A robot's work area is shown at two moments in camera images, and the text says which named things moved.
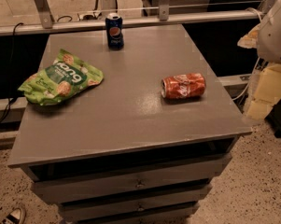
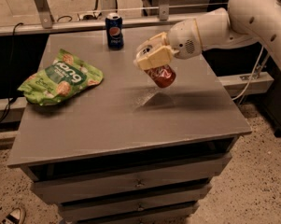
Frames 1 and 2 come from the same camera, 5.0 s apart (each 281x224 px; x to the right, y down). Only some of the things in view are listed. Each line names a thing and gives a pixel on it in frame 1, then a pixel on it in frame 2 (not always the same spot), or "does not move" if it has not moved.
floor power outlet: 89,16 does not move
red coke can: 183,86 -> 163,76
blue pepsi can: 114,28 does not move
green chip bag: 61,79 does not move
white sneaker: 15,217 does not move
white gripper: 274,37 -> 182,38
